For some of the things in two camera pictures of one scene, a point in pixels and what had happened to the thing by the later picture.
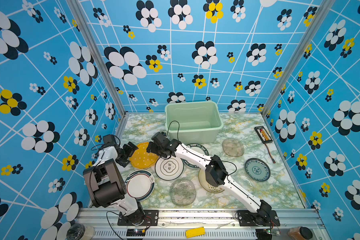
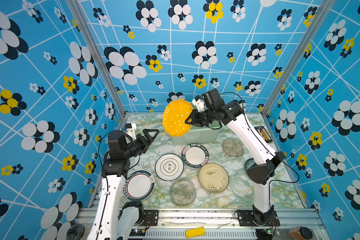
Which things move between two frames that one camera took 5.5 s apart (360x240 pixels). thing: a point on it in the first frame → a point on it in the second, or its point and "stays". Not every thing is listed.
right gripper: x=153 y=150 → x=195 y=120
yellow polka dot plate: x=141 y=159 → x=174 y=116
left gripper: x=128 y=152 → x=148 y=138
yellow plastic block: x=195 y=232 stays
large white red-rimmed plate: x=140 y=184 stays
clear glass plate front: x=183 y=192 stays
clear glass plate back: x=233 y=147 stays
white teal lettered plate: x=198 y=148 stays
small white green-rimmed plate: x=169 y=169 stays
